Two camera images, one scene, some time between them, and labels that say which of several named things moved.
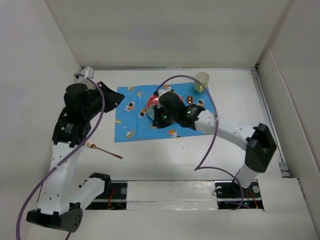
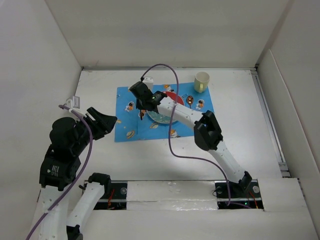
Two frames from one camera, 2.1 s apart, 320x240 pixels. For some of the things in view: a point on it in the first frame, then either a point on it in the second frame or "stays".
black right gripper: x=158 y=121 to x=138 y=106
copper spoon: x=190 y=99 stays
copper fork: x=90 y=144 to x=143 y=111
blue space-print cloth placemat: x=133 y=123 stays
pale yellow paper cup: x=203 y=77 stays
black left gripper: x=111 y=98 to x=103 y=123
